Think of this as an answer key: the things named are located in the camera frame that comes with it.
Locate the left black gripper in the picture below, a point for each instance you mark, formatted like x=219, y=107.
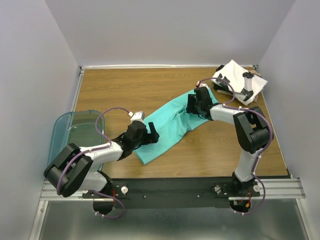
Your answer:
x=152, y=138

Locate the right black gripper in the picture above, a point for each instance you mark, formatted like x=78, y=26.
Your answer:
x=191, y=100

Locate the teal t-shirt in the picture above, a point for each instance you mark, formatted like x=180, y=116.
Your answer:
x=171, y=122

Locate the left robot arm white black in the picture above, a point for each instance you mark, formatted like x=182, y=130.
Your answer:
x=70, y=170

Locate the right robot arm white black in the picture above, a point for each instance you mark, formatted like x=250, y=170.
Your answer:
x=253, y=130

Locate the white black folded t-shirt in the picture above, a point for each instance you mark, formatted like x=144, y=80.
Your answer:
x=246, y=85

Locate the clear blue plastic bin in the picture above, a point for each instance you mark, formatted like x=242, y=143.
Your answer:
x=81, y=128

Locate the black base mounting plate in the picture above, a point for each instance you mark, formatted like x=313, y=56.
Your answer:
x=173, y=193

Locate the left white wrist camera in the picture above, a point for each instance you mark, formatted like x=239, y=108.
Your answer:
x=138, y=116

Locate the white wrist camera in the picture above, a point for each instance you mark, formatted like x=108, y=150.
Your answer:
x=203, y=85
x=138, y=116

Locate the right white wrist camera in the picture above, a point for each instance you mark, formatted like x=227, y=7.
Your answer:
x=203, y=85

